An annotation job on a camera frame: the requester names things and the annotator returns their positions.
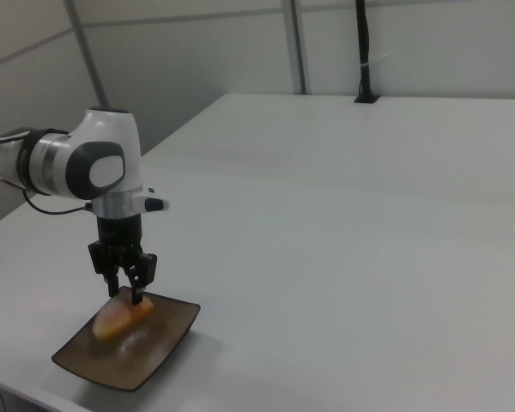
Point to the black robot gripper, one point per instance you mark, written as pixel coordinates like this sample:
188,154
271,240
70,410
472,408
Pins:
120,240

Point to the sugared orange bread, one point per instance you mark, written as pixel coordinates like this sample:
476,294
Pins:
116,319

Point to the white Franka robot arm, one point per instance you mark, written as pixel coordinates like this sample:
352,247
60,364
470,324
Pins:
68,159

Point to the brown square ceramic plate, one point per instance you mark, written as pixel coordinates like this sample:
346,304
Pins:
154,343

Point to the black camera stand pole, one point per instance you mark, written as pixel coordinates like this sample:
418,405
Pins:
364,43

